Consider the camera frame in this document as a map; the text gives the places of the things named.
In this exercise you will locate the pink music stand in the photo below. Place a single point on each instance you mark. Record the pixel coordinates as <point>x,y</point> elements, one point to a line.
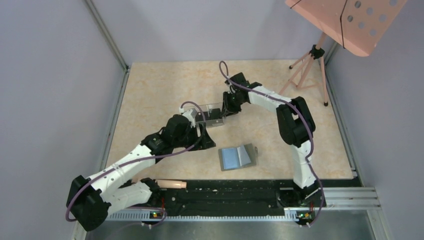
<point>357,25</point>

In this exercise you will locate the grey card holder wallet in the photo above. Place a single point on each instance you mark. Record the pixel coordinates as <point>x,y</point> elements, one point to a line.
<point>248,155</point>

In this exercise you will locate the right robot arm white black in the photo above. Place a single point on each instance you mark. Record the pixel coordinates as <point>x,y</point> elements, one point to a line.
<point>295,125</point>

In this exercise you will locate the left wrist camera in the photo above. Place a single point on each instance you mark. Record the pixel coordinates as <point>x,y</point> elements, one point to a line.
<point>190,114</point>

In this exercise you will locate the clear plastic card box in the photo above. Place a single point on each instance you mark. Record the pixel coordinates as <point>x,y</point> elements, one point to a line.
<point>203,108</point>

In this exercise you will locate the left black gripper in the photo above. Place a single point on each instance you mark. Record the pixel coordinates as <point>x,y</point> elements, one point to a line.
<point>204,142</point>

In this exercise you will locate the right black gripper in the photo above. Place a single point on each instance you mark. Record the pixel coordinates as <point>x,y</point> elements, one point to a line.
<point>227,109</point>

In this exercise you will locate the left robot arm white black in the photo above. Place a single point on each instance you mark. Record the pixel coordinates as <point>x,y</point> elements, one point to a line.
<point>91,200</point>

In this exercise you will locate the black VIP credit card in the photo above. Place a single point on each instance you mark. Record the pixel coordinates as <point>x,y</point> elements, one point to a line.
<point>213,114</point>

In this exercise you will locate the beige cylindrical handle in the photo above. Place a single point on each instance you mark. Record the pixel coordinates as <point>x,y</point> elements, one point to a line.
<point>171,184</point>

